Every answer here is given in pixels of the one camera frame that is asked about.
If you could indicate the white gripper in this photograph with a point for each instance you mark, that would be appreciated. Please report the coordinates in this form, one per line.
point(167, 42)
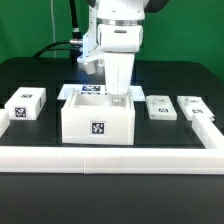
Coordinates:
point(119, 45)

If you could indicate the white cabinet body box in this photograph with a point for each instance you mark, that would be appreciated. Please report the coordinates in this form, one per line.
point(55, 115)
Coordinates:
point(93, 119)

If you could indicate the white cabinet door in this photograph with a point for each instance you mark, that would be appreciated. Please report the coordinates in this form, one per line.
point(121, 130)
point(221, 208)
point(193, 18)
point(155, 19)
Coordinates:
point(160, 107)
point(191, 105)

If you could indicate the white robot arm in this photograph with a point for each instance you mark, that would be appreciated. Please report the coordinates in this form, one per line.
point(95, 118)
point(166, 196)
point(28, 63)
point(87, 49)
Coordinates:
point(115, 13)

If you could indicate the white cabinet top box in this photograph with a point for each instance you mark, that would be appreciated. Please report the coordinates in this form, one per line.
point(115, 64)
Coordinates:
point(26, 103)

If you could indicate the white marker sheet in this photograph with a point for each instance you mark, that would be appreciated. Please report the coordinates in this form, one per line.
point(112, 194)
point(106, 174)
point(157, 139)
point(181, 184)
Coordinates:
point(137, 91)

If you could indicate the white U-shaped fence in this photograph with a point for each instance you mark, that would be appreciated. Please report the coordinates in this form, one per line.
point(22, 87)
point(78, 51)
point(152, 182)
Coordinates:
point(208, 160)

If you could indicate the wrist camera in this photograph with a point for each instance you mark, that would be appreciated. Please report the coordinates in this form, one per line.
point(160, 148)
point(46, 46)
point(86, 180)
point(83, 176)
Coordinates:
point(90, 67)

